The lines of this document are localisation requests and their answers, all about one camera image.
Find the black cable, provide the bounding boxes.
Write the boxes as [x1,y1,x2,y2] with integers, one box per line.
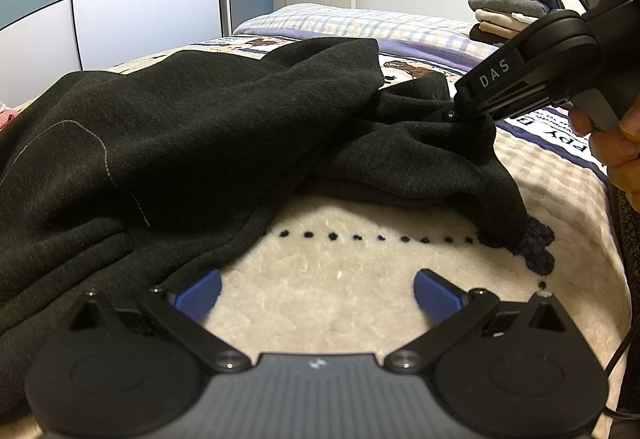
[602,329,640,420]

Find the person's right hand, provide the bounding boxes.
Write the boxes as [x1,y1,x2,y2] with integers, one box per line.
[567,106,640,210]

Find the dark grey folded garment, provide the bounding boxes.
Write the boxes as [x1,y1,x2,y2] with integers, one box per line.
[469,0,553,17]

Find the purple plaid quilt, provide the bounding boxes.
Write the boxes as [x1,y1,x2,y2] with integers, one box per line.
[232,3,501,64]

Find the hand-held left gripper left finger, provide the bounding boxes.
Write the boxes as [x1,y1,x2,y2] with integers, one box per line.
[70,269,253,372]

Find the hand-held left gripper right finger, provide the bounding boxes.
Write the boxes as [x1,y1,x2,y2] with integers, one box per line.
[385,269,573,375]

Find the black pants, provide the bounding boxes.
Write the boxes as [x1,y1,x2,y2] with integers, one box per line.
[0,38,531,370]

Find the dark brown folded garment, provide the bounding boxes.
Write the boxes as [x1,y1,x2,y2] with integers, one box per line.
[470,24,506,46]

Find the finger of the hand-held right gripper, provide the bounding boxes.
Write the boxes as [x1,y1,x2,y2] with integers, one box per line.
[422,105,460,124]

